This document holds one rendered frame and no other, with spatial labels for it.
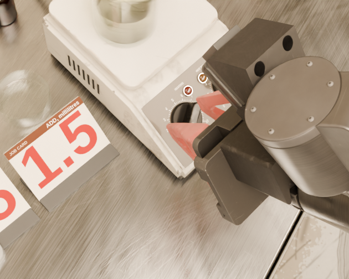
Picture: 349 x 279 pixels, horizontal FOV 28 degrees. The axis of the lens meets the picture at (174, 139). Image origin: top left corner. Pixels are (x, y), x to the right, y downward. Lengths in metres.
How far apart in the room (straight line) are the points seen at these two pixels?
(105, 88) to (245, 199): 0.22
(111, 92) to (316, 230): 0.24
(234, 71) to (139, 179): 0.30
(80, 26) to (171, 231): 0.21
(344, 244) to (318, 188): 0.31
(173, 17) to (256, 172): 0.25
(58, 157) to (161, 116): 0.11
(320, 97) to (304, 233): 0.34
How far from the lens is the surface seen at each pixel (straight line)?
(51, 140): 0.67
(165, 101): 0.65
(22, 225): 0.67
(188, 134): 0.50
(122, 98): 0.65
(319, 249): 0.69
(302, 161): 0.38
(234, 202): 0.50
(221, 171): 0.48
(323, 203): 0.44
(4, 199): 0.67
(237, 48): 0.42
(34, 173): 0.67
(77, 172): 0.68
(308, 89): 0.38
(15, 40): 0.76
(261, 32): 0.42
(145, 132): 0.65
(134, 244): 0.67
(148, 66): 0.64
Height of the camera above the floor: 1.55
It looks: 68 degrees down
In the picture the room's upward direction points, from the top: 11 degrees clockwise
